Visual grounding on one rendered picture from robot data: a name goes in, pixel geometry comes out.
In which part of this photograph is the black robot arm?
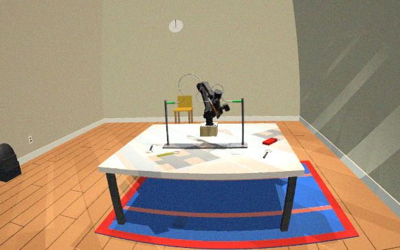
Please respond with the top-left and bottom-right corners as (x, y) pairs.
(197, 82), (222, 126)

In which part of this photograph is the red rectangular block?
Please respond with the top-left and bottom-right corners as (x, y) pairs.
(262, 138), (277, 146)

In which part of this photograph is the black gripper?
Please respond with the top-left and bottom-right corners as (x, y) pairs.
(204, 102), (230, 119)

